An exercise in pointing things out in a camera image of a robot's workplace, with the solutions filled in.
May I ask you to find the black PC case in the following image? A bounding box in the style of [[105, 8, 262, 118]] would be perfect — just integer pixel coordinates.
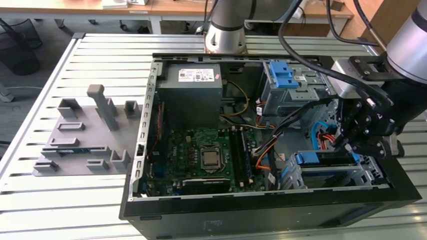
[[119, 52, 422, 240]]

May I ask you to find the blue data wire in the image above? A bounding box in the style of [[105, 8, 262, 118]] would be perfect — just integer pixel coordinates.
[[310, 119, 328, 151]]

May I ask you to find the red orange power wire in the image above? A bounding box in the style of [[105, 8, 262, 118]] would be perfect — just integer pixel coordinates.
[[318, 119, 342, 151]]

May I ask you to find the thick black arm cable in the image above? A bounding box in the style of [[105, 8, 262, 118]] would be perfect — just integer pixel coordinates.
[[278, 0, 396, 108]]

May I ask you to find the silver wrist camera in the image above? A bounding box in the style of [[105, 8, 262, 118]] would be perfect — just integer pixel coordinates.
[[329, 59, 369, 100]]

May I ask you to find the large white box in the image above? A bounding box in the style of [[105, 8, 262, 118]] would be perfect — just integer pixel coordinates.
[[102, 0, 130, 10]]

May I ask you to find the hard disk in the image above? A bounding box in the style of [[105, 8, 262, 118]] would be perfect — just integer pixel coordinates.
[[296, 149, 362, 167]]

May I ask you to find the metal disk bay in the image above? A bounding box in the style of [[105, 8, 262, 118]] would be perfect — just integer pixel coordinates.
[[279, 149, 392, 191]]

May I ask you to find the green motherboard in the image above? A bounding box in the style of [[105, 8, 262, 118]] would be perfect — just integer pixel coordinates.
[[146, 126, 269, 197]]

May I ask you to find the wooden cabinet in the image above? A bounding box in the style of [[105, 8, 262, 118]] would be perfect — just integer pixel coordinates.
[[340, 0, 422, 51]]

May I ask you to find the grey power supply unit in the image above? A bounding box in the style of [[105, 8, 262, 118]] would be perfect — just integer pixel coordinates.
[[157, 62, 225, 128]]

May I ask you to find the wooden desk white frame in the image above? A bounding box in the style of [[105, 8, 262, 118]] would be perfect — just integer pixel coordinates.
[[0, 0, 356, 38]]

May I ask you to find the yellow wire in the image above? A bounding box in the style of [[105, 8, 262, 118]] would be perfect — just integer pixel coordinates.
[[219, 80, 251, 117]]

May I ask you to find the black graphics card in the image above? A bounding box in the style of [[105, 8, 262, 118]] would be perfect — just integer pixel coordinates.
[[182, 176, 231, 196]]

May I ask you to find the black mesh waste bin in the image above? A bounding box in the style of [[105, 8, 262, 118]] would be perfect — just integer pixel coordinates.
[[0, 18, 43, 76]]

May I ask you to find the black CPU socket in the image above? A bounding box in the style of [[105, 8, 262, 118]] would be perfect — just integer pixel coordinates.
[[198, 143, 225, 175]]

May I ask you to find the grey metal stand foot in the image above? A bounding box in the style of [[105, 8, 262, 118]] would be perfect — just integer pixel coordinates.
[[0, 82, 17, 103]]

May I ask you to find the blue plastic drive latch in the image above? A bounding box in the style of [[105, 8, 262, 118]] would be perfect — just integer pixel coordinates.
[[269, 61, 301, 89]]

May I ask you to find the metal drive cage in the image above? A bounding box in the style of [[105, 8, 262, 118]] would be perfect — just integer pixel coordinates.
[[259, 59, 338, 117]]

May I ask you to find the black cable bundle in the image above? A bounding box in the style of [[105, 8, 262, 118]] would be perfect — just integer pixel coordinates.
[[253, 98, 336, 161]]

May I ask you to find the black RAM slot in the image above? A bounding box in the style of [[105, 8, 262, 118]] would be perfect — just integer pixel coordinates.
[[230, 126, 245, 188]]

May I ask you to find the silver CPU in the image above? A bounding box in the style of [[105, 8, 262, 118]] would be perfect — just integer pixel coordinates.
[[202, 149, 222, 168]]

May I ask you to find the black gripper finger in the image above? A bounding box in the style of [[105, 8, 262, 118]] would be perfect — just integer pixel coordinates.
[[346, 134, 394, 160], [336, 101, 376, 151]]

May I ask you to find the RAM stick in rack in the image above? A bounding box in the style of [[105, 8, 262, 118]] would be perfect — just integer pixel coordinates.
[[57, 148, 94, 155]]

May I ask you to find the grey parts rack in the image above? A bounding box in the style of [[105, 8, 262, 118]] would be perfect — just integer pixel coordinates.
[[31, 84, 145, 178]]

